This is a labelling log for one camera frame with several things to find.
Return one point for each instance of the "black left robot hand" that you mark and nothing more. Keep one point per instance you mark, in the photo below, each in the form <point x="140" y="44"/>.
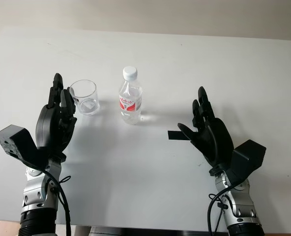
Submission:
<point x="46" y="123"/>

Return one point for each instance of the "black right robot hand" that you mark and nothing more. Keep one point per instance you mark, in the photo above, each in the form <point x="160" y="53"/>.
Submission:
<point x="216" y="137"/>

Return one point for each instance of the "clear water bottle red label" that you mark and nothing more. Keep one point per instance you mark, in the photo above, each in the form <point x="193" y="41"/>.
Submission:
<point x="130" y="103"/>

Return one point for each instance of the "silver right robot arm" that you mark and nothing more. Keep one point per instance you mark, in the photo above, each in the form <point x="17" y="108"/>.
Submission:
<point x="241" y="209"/>

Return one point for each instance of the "clear plastic cup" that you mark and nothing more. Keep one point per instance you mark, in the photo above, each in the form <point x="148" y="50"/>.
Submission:
<point x="86" y="103"/>

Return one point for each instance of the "black tape strip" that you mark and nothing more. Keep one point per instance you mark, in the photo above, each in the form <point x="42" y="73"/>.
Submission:
<point x="175" y="135"/>

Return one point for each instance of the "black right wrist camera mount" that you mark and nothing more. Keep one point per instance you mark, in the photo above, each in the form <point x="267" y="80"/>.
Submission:
<point x="248" y="155"/>

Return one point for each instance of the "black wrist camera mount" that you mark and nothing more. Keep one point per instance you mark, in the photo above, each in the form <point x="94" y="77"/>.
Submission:
<point x="248" y="155"/>
<point x="15" y="142"/>

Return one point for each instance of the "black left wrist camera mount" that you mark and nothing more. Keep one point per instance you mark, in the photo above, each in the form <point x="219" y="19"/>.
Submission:
<point x="15" y="142"/>

